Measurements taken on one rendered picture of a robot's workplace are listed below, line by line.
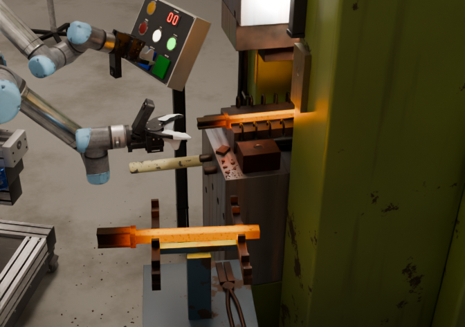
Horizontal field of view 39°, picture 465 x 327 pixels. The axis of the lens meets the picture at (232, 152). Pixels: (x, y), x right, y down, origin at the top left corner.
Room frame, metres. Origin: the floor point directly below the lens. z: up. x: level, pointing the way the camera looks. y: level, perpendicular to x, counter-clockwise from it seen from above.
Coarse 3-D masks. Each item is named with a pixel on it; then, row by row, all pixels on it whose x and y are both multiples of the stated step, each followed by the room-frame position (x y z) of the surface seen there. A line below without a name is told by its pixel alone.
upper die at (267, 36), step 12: (228, 12) 1.92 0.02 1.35; (228, 24) 1.92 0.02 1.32; (264, 24) 1.84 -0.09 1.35; (276, 24) 1.85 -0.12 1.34; (288, 24) 1.86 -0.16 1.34; (228, 36) 1.92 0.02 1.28; (240, 36) 1.83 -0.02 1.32; (252, 36) 1.84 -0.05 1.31; (264, 36) 1.84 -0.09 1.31; (276, 36) 1.85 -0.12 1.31; (288, 36) 1.86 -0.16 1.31; (240, 48) 1.83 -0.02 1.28; (252, 48) 1.84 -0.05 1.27; (264, 48) 1.85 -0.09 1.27
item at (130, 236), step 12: (108, 228) 1.28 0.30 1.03; (120, 228) 1.28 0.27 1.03; (132, 228) 1.29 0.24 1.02; (168, 228) 1.30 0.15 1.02; (180, 228) 1.30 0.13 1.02; (192, 228) 1.30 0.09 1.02; (204, 228) 1.30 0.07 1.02; (216, 228) 1.30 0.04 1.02; (228, 228) 1.30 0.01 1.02; (240, 228) 1.30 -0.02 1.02; (252, 228) 1.30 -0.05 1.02; (108, 240) 1.26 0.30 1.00; (120, 240) 1.27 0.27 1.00; (132, 240) 1.25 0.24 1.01; (144, 240) 1.26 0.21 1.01; (168, 240) 1.27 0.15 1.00; (180, 240) 1.27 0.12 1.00; (192, 240) 1.28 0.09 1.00; (204, 240) 1.28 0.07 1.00; (216, 240) 1.28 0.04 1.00
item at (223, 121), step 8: (264, 112) 1.94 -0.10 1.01; (272, 112) 1.94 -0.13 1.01; (280, 112) 1.94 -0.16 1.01; (288, 112) 1.94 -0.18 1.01; (200, 120) 1.87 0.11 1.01; (208, 120) 1.87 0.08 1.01; (216, 120) 1.87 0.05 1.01; (224, 120) 1.88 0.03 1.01; (232, 120) 1.89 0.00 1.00; (240, 120) 1.89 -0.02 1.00; (200, 128) 1.86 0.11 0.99; (208, 128) 1.87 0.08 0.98
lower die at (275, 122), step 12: (228, 108) 2.02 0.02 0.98; (240, 108) 2.02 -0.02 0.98; (252, 108) 2.02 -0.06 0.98; (264, 108) 2.00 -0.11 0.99; (276, 108) 2.00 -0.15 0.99; (288, 108) 2.01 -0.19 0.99; (252, 120) 1.89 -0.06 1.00; (264, 120) 1.90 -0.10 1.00; (276, 120) 1.91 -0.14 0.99; (288, 120) 1.91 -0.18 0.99; (228, 132) 1.90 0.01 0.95; (240, 132) 1.83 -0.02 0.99; (252, 132) 1.84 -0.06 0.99; (264, 132) 1.85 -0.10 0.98; (276, 132) 1.86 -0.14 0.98; (288, 132) 1.87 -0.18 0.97; (288, 144) 1.87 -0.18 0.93
